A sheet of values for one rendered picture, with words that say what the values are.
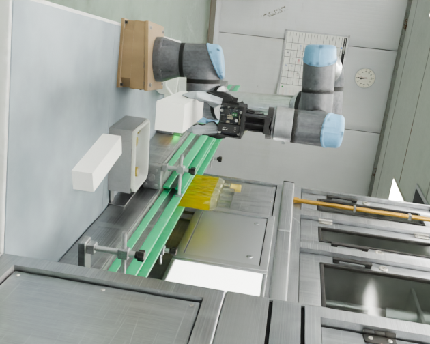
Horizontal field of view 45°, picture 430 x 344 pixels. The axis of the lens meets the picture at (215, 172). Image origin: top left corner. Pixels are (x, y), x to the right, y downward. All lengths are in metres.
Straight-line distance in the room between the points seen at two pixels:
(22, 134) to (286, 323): 0.68
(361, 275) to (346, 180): 6.26
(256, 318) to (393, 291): 1.05
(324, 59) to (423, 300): 1.07
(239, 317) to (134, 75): 0.97
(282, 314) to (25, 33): 0.78
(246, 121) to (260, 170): 7.09
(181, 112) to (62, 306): 0.45
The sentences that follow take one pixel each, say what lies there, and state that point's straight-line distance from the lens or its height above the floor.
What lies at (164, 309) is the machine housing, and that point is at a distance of 1.05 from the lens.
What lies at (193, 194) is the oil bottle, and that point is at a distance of 2.02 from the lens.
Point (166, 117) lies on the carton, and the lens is 1.10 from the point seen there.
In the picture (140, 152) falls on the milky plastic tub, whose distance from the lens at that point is 1.89.
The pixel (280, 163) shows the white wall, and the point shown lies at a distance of 8.17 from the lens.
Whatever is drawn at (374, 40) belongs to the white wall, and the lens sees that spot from 7.83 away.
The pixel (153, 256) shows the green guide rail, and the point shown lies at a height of 0.95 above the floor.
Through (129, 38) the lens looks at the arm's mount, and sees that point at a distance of 1.75.
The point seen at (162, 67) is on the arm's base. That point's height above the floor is 0.88.
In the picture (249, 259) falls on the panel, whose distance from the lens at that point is 1.93.
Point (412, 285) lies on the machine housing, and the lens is 2.09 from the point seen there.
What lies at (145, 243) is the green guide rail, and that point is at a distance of 1.63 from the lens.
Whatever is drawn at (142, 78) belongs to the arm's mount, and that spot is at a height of 0.84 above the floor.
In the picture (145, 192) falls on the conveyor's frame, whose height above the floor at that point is 0.84.
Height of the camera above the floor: 1.32
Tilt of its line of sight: 7 degrees down
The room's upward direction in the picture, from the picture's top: 98 degrees clockwise
